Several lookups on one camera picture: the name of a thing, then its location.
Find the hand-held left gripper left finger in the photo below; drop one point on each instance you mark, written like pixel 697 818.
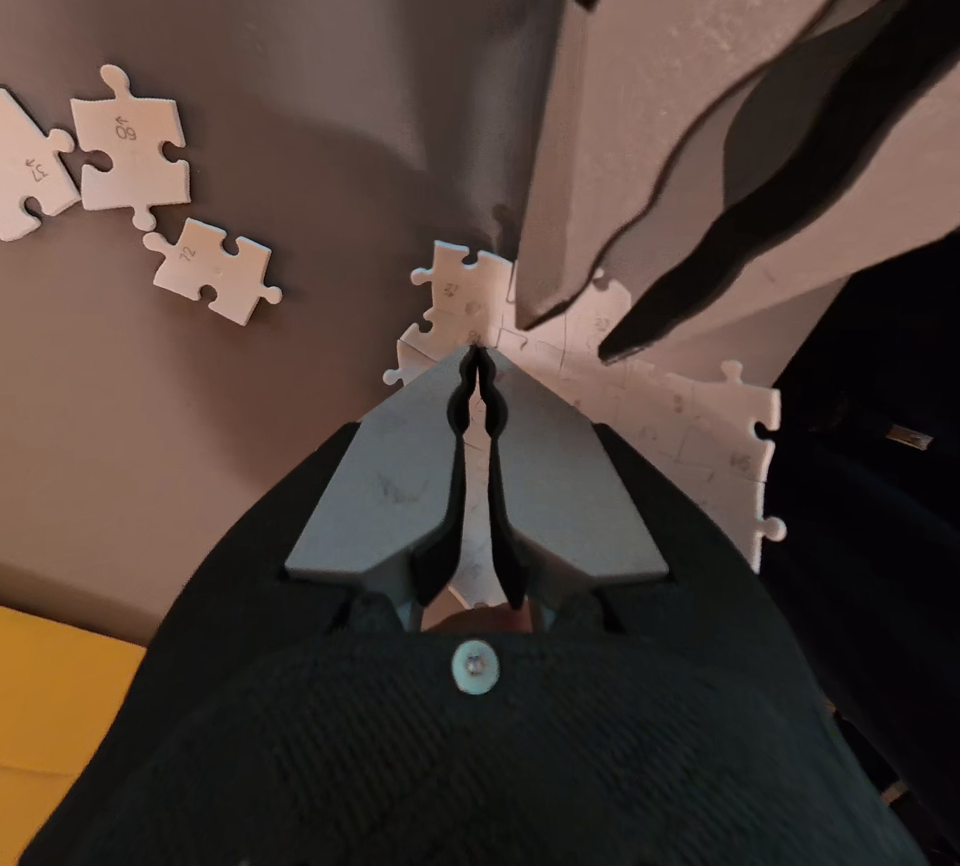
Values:
pixel 375 498

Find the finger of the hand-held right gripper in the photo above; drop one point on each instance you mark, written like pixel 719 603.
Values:
pixel 885 190
pixel 675 18

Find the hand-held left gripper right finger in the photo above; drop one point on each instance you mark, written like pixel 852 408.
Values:
pixel 577 498

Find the partly built puzzle ball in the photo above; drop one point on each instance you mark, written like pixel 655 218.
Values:
pixel 697 431

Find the white puzzle piece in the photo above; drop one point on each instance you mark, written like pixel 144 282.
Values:
pixel 131 153
pixel 30 175
pixel 210 269

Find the person's dark-clothed torso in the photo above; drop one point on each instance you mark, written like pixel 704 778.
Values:
pixel 877 543

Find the yellow plastic bin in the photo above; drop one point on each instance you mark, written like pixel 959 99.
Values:
pixel 52 731

